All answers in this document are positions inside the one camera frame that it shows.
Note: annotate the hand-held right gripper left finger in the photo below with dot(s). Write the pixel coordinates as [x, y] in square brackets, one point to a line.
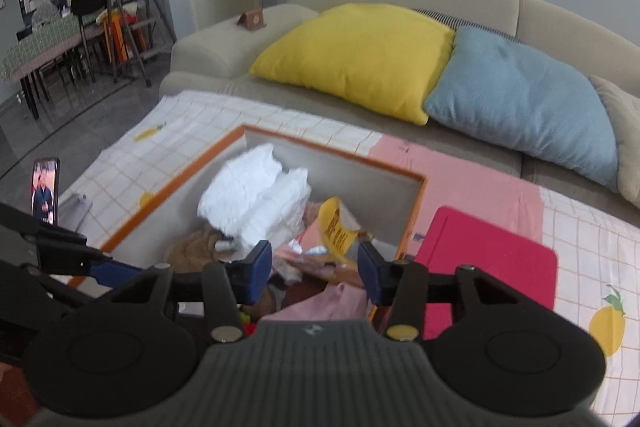
[261, 269]

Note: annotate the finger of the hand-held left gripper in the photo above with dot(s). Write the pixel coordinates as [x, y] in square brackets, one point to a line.
[115, 272]
[50, 229]

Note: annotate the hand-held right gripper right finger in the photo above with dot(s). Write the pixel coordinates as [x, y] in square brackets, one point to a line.
[369, 272]

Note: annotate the pink cloth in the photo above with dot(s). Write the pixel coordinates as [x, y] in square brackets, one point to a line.
[325, 304]

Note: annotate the yellow snack packet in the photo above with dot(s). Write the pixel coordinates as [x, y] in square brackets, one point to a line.
[335, 222]

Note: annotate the brown twisted towel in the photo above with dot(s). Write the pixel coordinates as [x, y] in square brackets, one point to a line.
[192, 252]

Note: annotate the white plastic bag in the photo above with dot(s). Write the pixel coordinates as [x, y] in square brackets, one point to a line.
[250, 197]

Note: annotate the orange cardboard box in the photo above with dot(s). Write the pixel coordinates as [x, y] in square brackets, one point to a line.
[350, 177]

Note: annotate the smartphone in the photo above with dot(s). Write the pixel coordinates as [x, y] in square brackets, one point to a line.
[45, 189]

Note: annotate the red rug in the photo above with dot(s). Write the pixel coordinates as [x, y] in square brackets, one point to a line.
[12, 389]

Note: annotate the red lidded clear container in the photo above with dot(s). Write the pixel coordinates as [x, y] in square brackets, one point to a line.
[485, 257]

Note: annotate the dining table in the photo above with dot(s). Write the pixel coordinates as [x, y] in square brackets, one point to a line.
[45, 42]

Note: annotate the yellow pillow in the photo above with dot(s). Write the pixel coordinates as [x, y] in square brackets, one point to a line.
[360, 52]

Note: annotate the blue pillow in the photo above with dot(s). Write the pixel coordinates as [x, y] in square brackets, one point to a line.
[520, 102]

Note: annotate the black dining chair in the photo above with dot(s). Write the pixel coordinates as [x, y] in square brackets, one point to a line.
[90, 4]

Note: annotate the grey step ladder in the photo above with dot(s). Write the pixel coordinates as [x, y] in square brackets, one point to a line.
[145, 7]

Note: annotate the small brown holder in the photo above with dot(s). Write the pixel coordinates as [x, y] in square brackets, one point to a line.
[252, 19]

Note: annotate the striped cushion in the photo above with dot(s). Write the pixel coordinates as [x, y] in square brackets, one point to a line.
[465, 24]

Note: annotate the grey green pillow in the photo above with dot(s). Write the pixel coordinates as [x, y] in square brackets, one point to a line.
[625, 132]

